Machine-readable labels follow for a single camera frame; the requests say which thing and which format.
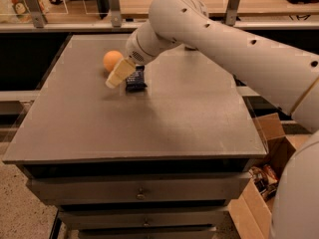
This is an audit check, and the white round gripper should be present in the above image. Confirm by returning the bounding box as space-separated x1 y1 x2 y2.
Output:
106 21 179 89

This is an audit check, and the orange fruit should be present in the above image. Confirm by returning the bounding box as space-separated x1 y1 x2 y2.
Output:
103 51 123 72

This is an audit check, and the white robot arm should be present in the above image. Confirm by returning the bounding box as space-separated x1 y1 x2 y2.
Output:
106 0 319 239

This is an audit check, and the dark blue snack bar wrapper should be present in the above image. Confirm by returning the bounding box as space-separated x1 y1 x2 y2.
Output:
126 66 147 92

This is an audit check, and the grey drawer cabinet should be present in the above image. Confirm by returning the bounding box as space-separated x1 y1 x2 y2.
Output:
4 35 265 239

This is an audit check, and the orange white snack bag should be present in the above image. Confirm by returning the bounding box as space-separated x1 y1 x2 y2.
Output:
0 0 51 24

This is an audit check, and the round metal drawer knob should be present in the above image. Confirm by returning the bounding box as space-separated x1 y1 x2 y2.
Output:
136 189 146 200

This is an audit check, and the red snack packet in box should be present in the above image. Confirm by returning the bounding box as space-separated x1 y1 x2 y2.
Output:
248 163 281 201

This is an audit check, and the brown cardboard box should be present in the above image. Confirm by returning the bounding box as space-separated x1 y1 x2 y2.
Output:
227 113 298 239

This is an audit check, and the middle metal railing post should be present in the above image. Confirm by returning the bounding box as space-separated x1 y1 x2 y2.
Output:
109 0 123 27

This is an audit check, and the metal railing post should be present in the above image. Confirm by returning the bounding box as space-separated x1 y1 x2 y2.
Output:
109 0 123 27
25 0 47 28
223 0 240 26

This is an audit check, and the left metal railing post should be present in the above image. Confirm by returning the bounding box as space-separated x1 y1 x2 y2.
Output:
25 0 47 28

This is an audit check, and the right metal railing post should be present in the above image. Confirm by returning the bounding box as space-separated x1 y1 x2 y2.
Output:
223 0 240 26

